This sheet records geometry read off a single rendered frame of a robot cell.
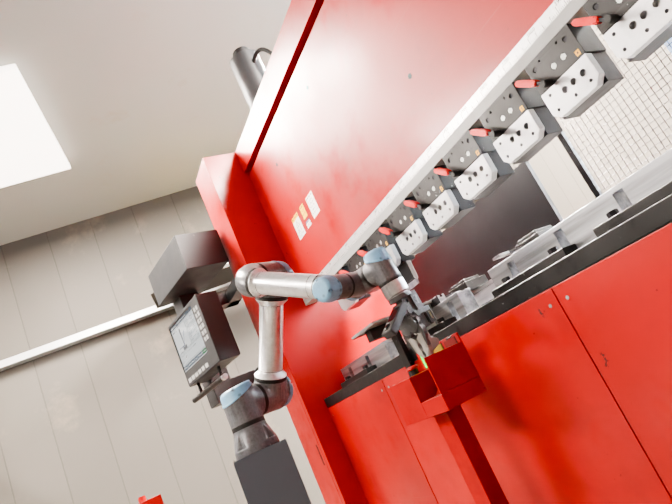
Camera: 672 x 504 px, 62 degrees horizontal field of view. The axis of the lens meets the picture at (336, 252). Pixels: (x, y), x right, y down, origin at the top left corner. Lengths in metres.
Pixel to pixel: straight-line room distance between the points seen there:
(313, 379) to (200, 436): 2.62
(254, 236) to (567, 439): 1.89
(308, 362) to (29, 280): 3.59
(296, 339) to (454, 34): 1.67
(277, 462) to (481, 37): 1.40
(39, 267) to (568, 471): 5.02
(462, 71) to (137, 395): 4.33
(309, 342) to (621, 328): 1.75
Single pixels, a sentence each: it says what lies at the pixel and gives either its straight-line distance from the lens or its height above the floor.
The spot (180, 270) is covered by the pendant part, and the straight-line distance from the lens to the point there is 3.02.
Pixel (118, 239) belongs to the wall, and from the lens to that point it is 5.79.
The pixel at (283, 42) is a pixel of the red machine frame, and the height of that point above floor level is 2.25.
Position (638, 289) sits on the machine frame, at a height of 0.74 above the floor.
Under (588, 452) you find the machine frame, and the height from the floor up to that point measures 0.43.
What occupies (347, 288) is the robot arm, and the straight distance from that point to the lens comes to 1.61.
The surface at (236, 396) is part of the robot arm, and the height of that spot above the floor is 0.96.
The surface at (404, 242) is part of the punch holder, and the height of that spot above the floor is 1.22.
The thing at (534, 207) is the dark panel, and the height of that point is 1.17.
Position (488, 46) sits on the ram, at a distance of 1.63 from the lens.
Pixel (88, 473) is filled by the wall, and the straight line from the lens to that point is 5.40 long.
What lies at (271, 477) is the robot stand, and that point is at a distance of 1.90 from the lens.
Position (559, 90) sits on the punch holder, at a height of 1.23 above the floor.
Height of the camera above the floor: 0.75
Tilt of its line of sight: 15 degrees up
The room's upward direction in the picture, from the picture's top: 25 degrees counter-clockwise
